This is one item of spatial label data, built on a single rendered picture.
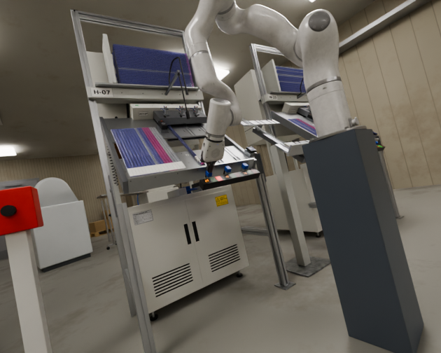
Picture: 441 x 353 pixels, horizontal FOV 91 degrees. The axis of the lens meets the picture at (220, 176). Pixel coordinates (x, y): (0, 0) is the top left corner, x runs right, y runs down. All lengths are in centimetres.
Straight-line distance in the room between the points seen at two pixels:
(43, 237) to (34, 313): 295
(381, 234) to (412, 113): 345
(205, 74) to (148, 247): 90
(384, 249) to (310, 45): 69
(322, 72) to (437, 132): 334
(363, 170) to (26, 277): 121
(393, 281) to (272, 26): 94
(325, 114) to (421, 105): 336
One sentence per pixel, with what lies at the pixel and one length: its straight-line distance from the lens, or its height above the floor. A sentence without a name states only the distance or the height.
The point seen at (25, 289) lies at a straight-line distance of 112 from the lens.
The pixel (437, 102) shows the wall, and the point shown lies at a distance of 416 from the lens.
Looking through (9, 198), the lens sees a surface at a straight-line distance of 109.
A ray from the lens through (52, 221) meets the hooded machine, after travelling 406.
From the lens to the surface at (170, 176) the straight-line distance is 99.
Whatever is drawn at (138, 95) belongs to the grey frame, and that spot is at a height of 133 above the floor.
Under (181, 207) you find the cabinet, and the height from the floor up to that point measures 55.
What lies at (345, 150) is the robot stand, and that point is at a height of 64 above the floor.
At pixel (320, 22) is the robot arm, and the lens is 90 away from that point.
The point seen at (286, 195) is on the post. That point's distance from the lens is 147.
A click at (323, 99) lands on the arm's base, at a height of 83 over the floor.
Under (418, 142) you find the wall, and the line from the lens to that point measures 416.
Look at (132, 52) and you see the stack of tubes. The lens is 175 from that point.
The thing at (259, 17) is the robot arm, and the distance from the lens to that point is 101.
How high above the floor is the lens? 61
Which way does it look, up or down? 3 degrees up
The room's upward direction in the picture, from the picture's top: 13 degrees counter-clockwise
